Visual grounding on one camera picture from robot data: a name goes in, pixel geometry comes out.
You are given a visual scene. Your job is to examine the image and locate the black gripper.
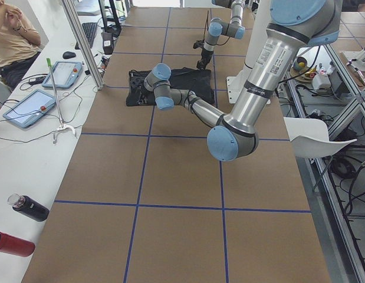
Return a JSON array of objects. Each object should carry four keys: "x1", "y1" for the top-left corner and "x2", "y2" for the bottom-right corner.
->
[{"x1": 196, "y1": 48, "x2": 214, "y2": 70}]

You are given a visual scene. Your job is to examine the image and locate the black graphic t-shirt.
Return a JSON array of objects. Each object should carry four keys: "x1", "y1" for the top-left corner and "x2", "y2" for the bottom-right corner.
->
[{"x1": 126, "y1": 67, "x2": 215, "y2": 107}]

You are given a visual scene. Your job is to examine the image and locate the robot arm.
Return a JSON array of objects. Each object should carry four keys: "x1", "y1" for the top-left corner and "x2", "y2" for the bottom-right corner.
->
[
  {"x1": 143, "y1": 1, "x2": 343, "y2": 161},
  {"x1": 193, "y1": 0, "x2": 245, "y2": 70}
]

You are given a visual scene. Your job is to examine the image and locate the fruit bowl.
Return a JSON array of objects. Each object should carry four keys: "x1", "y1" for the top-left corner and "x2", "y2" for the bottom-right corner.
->
[{"x1": 290, "y1": 57, "x2": 317, "y2": 83}]

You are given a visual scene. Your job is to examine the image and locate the black keyboard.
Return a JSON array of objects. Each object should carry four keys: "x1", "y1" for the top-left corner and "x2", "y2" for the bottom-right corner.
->
[{"x1": 81, "y1": 22, "x2": 98, "y2": 48}]

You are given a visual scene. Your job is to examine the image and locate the white chair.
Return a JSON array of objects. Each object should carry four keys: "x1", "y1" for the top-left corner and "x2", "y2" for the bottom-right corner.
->
[{"x1": 284, "y1": 117, "x2": 357, "y2": 159}]

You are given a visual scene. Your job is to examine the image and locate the black computer mouse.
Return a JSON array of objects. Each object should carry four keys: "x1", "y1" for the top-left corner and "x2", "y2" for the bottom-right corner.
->
[{"x1": 62, "y1": 51, "x2": 76, "y2": 60}]

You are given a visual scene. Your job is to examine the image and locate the far teach pendant tablet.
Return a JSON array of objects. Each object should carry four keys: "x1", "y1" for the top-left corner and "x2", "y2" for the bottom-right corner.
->
[{"x1": 52, "y1": 61, "x2": 83, "y2": 89}]

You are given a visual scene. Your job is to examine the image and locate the teach pendant tablet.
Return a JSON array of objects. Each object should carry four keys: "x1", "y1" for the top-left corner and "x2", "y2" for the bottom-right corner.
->
[
  {"x1": 52, "y1": 61, "x2": 83, "y2": 89},
  {"x1": 2, "y1": 90, "x2": 55, "y2": 129}
]

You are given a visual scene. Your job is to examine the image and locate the green tipped grabber stick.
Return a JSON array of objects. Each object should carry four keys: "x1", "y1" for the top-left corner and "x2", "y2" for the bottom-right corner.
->
[{"x1": 46, "y1": 58, "x2": 76, "y2": 144}]

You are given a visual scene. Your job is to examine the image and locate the near teach pendant tablet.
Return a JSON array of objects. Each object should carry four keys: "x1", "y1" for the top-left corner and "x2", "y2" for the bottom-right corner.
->
[{"x1": 2, "y1": 90, "x2": 55, "y2": 129}]

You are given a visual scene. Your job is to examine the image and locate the seated person beige shirt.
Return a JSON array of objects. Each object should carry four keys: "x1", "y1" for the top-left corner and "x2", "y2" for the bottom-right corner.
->
[{"x1": 0, "y1": 1, "x2": 41, "y2": 89}]

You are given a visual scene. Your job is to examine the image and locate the black water bottle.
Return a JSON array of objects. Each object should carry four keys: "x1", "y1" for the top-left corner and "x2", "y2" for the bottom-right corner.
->
[{"x1": 7, "y1": 193, "x2": 50, "y2": 222}]

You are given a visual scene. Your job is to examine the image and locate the red water bottle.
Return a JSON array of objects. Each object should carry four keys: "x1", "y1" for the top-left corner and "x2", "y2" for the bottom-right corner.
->
[{"x1": 0, "y1": 232, "x2": 35, "y2": 257}]

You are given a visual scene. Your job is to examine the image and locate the white camera mast base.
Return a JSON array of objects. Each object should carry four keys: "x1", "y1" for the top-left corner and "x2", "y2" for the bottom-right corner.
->
[{"x1": 226, "y1": 0, "x2": 274, "y2": 105}]

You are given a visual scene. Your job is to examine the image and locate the aluminium frame post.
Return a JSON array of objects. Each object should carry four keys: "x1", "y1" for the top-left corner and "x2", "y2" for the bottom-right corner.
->
[{"x1": 61, "y1": 0, "x2": 104, "y2": 90}]

